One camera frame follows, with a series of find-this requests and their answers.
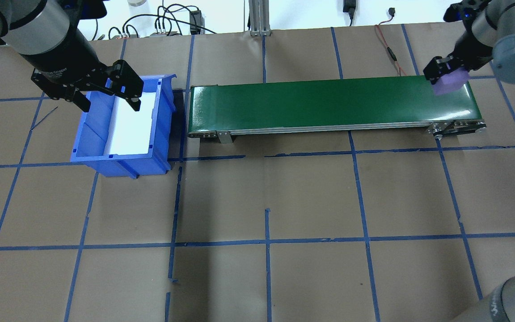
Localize purple foam block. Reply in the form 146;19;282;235
432;67;470;96

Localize white foam bin liner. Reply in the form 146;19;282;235
105;83;160;155

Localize blue plastic storage bin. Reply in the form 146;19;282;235
70;74;177;179

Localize green conveyor belt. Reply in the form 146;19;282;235
187;74;487;144

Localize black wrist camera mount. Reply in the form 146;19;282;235
444;0;486;23
59;0;108;19

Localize red conveyor wire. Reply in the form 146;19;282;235
375;8;414;76

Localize black cable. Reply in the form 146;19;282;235
108;4;218;40

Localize aluminium extrusion post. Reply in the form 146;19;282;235
249;0;270;36

